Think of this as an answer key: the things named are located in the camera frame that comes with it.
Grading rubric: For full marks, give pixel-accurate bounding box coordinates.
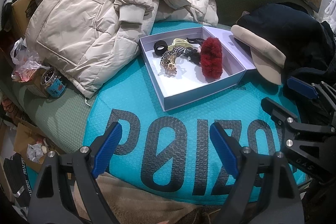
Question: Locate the dark navy garment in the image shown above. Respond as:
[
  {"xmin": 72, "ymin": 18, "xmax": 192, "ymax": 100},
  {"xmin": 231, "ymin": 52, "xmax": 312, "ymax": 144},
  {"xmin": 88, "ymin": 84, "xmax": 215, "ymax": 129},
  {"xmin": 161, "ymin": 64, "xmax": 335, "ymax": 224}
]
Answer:
[{"xmin": 236, "ymin": 3, "xmax": 335, "ymax": 87}]

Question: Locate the green chair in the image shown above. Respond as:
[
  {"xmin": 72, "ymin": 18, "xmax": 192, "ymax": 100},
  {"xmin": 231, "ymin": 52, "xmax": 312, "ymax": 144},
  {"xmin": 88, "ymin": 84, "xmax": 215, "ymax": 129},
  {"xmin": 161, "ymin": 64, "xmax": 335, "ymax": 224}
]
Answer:
[{"xmin": 1, "ymin": 0, "xmax": 303, "ymax": 152}]

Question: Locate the teal bubble mailer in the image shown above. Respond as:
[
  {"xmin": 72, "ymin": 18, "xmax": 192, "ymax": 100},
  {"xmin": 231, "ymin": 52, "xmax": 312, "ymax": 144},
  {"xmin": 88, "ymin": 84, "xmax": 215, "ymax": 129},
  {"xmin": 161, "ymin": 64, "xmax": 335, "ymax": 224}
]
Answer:
[{"xmin": 83, "ymin": 26, "xmax": 298, "ymax": 205}]

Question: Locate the black lace bow clip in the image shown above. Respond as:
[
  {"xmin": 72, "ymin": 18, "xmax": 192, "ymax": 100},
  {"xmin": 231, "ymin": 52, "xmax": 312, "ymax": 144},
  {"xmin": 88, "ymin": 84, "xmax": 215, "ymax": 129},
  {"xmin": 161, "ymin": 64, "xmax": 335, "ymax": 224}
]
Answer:
[{"xmin": 183, "ymin": 48, "xmax": 201, "ymax": 65}]

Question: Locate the white plastic bag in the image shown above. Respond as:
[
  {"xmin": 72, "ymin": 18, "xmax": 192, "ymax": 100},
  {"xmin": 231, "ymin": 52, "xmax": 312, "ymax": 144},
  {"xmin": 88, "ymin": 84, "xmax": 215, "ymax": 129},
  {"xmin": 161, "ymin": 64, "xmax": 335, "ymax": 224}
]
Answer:
[{"xmin": 10, "ymin": 38, "xmax": 50, "ymax": 83}]

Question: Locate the cream hair claw clip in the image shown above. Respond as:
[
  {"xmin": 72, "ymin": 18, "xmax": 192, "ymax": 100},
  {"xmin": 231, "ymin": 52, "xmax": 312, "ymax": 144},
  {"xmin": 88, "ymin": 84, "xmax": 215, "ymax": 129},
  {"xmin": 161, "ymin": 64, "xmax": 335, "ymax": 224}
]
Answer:
[{"xmin": 167, "ymin": 38, "xmax": 194, "ymax": 51}]

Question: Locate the black white gingham scrunchie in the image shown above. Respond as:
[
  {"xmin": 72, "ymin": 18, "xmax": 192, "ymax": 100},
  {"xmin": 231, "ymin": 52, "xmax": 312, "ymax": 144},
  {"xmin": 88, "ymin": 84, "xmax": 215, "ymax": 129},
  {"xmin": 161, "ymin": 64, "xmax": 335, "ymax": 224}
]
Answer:
[{"xmin": 161, "ymin": 46, "xmax": 186, "ymax": 67}]

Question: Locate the black claw hair clip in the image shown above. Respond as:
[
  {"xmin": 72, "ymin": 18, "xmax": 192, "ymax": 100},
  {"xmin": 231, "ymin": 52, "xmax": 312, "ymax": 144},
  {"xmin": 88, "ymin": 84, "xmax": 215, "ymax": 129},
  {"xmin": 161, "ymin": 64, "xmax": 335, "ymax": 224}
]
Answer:
[{"xmin": 187, "ymin": 38, "xmax": 205, "ymax": 46}]

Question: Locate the beige folded cloth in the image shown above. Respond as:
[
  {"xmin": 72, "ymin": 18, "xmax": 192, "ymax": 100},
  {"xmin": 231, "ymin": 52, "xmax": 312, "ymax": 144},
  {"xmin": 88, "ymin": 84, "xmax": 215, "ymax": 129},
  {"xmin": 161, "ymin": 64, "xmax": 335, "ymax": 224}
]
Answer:
[{"xmin": 231, "ymin": 24, "xmax": 286, "ymax": 85}]

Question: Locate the blue label glass jar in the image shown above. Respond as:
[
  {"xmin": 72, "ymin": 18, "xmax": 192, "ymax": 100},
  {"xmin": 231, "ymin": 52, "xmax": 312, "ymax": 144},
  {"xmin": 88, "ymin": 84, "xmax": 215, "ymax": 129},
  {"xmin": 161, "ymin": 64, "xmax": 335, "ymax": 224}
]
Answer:
[{"xmin": 41, "ymin": 67, "xmax": 66, "ymax": 98}]

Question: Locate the black velvet hair tie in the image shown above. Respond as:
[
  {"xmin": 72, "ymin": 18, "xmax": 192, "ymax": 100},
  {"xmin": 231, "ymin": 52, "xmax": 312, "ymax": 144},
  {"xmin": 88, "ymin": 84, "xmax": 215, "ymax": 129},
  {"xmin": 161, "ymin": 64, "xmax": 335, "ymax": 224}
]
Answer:
[{"xmin": 153, "ymin": 40, "xmax": 169, "ymax": 57}]

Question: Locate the red fluffy scrunchie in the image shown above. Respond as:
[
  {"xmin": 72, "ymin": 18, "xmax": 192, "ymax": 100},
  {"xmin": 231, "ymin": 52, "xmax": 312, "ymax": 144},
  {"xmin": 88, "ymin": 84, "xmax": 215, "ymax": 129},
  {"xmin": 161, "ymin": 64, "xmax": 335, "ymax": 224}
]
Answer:
[{"xmin": 201, "ymin": 37, "xmax": 223, "ymax": 80}]

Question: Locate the lavender cardboard box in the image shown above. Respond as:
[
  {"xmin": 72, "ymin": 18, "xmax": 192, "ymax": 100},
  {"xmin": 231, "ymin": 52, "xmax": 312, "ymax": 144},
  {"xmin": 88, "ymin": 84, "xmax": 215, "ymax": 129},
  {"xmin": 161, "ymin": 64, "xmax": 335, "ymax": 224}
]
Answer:
[{"xmin": 139, "ymin": 27, "xmax": 256, "ymax": 111}]

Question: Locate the beige puffer jacket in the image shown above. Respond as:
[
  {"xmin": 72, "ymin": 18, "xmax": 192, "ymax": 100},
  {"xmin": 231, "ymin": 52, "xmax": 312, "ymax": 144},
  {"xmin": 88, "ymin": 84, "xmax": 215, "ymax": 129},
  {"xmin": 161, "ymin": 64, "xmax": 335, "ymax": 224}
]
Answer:
[{"xmin": 25, "ymin": 0, "xmax": 218, "ymax": 98}]

